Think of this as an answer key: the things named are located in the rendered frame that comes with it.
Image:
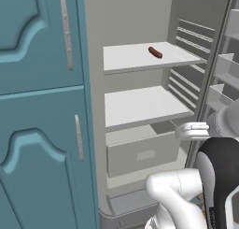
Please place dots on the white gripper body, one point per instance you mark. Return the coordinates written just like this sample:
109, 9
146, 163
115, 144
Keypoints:
193, 131

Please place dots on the white fridge shelf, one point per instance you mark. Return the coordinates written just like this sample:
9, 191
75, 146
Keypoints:
149, 56
143, 106

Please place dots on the open fridge door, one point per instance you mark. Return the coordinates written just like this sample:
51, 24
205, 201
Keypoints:
219, 67

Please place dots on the brown sausage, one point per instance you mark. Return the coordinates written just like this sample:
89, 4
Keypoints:
155, 52

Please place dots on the teal cupboard door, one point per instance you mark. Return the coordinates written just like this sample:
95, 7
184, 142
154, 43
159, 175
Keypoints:
40, 164
37, 36

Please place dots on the white fridge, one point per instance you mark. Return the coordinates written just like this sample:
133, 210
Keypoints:
140, 98

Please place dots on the white fridge drawer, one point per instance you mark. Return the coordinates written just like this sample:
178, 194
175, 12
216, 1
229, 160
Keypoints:
141, 153

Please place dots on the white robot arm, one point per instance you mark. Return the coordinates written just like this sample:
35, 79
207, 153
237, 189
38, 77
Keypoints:
186, 192

